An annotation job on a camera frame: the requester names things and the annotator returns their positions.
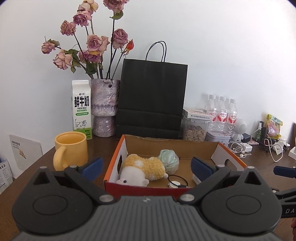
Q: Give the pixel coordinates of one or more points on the dried pink roses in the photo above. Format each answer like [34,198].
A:
[96,53]

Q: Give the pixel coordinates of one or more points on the pale green plush toy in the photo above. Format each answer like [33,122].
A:
[170,161]

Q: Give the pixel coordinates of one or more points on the clear jar of seeds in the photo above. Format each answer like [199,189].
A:
[194,129]

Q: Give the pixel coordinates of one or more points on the purple mottled vase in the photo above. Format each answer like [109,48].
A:
[104,101]

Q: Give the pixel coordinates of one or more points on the water bottle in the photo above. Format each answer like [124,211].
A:
[221,116]
[231,117]
[211,109]

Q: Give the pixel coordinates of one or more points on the water bottle middle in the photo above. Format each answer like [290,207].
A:
[221,116]

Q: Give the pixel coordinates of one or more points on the flat box on jar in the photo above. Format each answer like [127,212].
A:
[196,114]

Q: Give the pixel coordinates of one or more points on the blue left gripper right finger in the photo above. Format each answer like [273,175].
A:
[201,169]

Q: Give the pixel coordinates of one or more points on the blue white booklet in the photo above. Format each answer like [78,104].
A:
[6,177]

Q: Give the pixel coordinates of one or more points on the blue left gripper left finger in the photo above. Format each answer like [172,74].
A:
[91,170]

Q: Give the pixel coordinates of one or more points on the red cardboard box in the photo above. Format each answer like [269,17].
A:
[183,180]

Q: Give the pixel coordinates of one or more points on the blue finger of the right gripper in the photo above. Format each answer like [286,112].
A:
[285,171]

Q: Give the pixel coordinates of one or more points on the yellow ceramic mug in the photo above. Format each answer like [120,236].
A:
[71,149]

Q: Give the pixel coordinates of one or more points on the yellow snack packet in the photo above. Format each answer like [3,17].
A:
[273,126]

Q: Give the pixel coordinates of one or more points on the yellow white plush toy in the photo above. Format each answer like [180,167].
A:
[138,171]

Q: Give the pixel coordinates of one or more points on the white robot figurine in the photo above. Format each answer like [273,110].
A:
[239,130]

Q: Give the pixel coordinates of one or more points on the white metal tin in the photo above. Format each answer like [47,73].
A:
[216,136]

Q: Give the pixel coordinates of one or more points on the water bottle right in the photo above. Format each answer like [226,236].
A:
[231,117]

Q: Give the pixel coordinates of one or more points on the black paper bag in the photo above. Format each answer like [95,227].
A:
[151,98]

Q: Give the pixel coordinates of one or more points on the white milk carton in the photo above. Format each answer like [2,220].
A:
[81,107]

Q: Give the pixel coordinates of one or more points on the water bottle left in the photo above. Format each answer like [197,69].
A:
[211,109]

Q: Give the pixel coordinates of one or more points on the white charger with cable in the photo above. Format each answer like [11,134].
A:
[276,146]

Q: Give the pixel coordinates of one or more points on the white earphones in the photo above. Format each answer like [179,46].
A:
[239,149]

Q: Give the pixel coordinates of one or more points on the white card leaflet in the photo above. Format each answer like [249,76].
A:
[25,151]

